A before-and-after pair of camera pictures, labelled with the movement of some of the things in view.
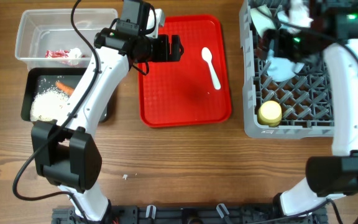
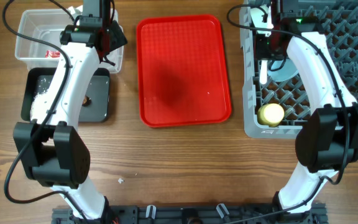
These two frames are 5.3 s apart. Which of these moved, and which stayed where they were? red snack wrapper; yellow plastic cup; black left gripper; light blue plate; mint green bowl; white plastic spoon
Moved: black left gripper; white plastic spoon
Stayed: yellow plastic cup; red snack wrapper; light blue plate; mint green bowl
